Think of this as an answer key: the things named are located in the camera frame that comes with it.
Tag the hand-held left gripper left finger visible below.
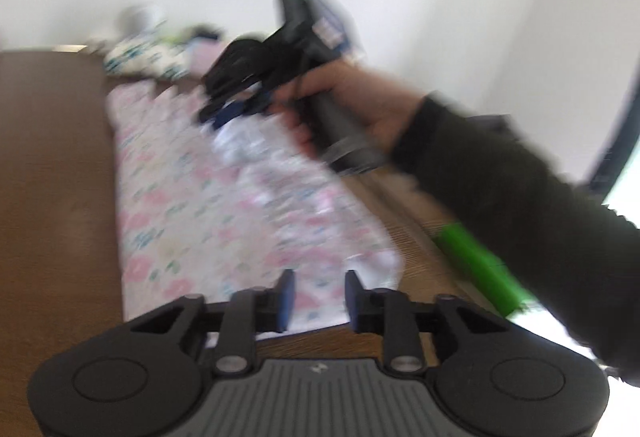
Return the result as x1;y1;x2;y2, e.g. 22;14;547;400
130;268;297;377

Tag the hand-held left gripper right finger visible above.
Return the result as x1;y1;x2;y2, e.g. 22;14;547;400
345;269;509;375

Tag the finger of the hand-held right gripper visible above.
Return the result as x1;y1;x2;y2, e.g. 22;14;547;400
199;98;252;129
246;86;282;115

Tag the pink floral dress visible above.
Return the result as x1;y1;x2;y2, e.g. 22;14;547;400
104;81;407;334

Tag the person's right forearm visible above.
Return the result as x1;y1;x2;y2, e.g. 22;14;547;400
389;92;640;388

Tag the person's right hand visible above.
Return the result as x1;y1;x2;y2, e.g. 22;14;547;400
272;61;427;158

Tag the pink fabric pouch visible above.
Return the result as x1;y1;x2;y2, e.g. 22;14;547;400
189;44;226;73

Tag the small black device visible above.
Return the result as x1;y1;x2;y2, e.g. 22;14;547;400
192;24;226;43

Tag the white floral fabric pouch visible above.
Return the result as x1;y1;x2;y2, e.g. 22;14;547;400
102;33;192;79

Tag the green plastic tube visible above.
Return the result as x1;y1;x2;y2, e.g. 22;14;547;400
432;222;531;318

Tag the black window frame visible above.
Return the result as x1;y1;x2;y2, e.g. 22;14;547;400
582;67;640;198

